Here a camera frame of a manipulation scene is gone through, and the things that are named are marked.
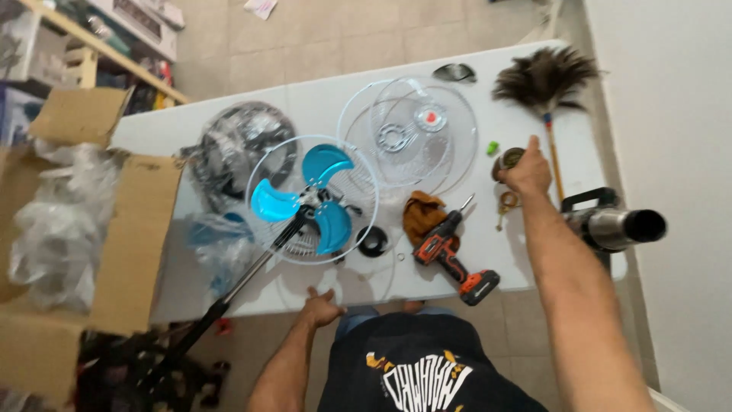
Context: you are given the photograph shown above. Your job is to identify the orange cordless drill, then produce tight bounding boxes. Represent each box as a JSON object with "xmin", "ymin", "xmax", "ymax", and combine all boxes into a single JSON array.
[{"xmin": 412, "ymin": 193, "xmax": 501, "ymax": 307}]

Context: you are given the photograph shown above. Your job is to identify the person's left hand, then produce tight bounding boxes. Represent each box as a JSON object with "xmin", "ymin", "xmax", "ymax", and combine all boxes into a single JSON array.
[{"xmin": 300, "ymin": 286, "xmax": 348, "ymax": 328}]

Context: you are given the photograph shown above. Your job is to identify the black and chrome fan pole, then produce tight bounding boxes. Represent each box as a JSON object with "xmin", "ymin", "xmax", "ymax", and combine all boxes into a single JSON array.
[{"xmin": 136, "ymin": 206, "xmax": 312, "ymax": 396}]

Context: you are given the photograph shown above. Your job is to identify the dark green round can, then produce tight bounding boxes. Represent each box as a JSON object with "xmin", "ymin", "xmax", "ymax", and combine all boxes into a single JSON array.
[{"xmin": 492, "ymin": 147, "xmax": 527, "ymax": 183}]

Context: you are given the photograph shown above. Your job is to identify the black fan base in plastic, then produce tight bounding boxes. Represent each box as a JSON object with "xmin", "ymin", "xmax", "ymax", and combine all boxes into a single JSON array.
[{"xmin": 180, "ymin": 101, "xmax": 299, "ymax": 215}]

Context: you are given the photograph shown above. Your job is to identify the clear front fan grille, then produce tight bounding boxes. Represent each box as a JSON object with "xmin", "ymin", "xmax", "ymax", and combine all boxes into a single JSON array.
[{"xmin": 336, "ymin": 76, "xmax": 479, "ymax": 198}]

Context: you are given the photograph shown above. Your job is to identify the blue jeans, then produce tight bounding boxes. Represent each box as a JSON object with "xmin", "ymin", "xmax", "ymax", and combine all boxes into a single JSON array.
[{"xmin": 333, "ymin": 305, "xmax": 456, "ymax": 343}]

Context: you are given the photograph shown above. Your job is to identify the black plastic ring nut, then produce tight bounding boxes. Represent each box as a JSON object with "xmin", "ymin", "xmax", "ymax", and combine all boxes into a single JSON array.
[{"xmin": 356, "ymin": 225, "xmax": 390, "ymax": 258}]

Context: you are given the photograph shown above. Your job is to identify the person's right hand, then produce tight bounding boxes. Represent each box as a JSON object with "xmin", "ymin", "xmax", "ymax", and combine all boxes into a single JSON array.
[{"xmin": 496, "ymin": 135, "xmax": 553, "ymax": 199}]

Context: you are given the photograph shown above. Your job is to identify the brown feather duster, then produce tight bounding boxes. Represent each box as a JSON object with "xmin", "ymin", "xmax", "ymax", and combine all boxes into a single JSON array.
[{"xmin": 492, "ymin": 46, "xmax": 601, "ymax": 202}]

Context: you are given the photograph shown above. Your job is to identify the black safety glasses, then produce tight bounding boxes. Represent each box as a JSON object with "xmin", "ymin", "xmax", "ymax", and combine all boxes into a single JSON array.
[{"xmin": 432, "ymin": 63, "xmax": 478, "ymax": 84}]

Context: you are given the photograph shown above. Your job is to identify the white paper sheet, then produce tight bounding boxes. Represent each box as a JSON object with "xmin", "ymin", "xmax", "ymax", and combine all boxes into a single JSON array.
[{"xmin": 244, "ymin": 0, "xmax": 279, "ymax": 21}]

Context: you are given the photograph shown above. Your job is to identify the black printed shirt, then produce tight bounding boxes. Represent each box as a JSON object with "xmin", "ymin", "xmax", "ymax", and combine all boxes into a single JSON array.
[{"xmin": 317, "ymin": 312, "xmax": 549, "ymax": 412}]

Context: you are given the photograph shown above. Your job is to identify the wooden shelf with goods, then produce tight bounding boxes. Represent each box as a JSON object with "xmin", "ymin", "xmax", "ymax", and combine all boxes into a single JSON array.
[{"xmin": 0, "ymin": 0, "xmax": 191, "ymax": 144}]

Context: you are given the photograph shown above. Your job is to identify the brown cardboard box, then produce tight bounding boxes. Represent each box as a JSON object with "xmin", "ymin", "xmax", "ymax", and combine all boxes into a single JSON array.
[{"xmin": 0, "ymin": 86, "xmax": 185, "ymax": 408}]

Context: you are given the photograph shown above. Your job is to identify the clear plastic wrapping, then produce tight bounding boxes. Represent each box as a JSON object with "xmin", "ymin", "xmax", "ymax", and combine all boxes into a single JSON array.
[{"xmin": 8, "ymin": 138, "xmax": 122, "ymax": 312}]

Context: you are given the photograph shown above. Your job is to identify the heap of dark clutter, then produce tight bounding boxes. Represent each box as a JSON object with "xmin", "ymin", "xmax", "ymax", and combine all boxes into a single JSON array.
[{"xmin": 74, "ymin": 322, "xmax": 232, "ymax": 412}]

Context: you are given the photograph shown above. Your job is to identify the clear bag with blue part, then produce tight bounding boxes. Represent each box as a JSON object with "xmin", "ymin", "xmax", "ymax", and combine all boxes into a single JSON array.
[{"xmin": 184, "ymin": 212, "xmax": 257, "ymax": 295}]

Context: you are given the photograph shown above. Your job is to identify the blue fan blade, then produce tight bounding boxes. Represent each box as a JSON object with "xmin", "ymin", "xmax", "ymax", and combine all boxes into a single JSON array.
[{"xmin": 250, "ymin": 143, "xmax": 355, "ymax": 256}]

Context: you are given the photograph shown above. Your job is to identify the black and silver blower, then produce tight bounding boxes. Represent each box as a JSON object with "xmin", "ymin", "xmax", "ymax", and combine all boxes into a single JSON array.
[{"xmin": 560, "ymin": 187, "xmax": 668, "ymax": 270}]

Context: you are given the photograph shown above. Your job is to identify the brass ring with key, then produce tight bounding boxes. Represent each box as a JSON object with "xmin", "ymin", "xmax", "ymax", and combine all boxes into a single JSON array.
[{"xmin": 495, "ymin": 191, "xmax": 521, "ymax": 232}]

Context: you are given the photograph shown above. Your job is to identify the brown cloth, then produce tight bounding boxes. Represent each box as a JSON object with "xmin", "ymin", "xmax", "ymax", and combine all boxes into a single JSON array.
[{"xmin": 402, "ymin": 190, "xmax": 462, "ymax": 248}]

